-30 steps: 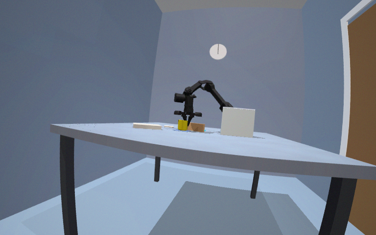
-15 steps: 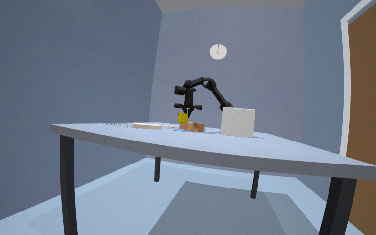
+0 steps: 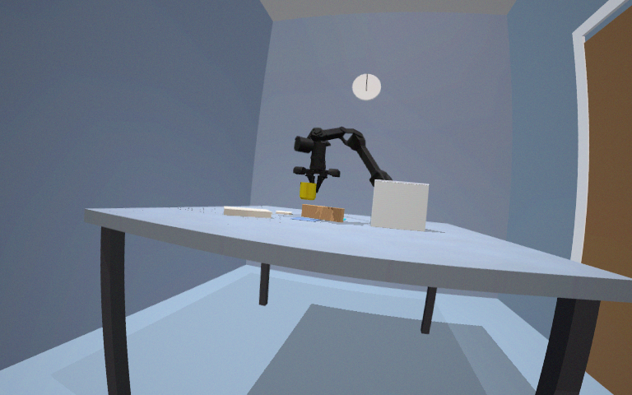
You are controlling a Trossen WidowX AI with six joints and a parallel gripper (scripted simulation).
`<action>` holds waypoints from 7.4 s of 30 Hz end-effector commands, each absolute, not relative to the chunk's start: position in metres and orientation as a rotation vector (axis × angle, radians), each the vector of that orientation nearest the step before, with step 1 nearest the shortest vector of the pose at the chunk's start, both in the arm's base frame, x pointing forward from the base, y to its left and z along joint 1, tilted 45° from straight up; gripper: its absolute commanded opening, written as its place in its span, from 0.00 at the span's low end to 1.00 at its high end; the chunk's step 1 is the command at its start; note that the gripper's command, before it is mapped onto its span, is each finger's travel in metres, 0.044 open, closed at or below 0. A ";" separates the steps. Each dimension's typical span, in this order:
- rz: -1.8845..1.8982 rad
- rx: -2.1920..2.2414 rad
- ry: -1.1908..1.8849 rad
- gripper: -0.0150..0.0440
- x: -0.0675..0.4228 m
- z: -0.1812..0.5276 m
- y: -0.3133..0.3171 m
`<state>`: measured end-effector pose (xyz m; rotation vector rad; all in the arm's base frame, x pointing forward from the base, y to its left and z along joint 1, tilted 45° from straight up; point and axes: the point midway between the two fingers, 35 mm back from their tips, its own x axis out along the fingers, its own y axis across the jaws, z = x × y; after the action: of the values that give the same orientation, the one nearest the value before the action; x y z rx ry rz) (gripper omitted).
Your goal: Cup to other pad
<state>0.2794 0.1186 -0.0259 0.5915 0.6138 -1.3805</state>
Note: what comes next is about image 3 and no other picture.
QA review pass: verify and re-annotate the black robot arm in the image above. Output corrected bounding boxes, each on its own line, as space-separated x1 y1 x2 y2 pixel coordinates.
294 127 392 187

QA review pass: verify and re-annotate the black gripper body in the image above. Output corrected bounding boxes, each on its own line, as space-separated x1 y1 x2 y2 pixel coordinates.
293 154 341 177

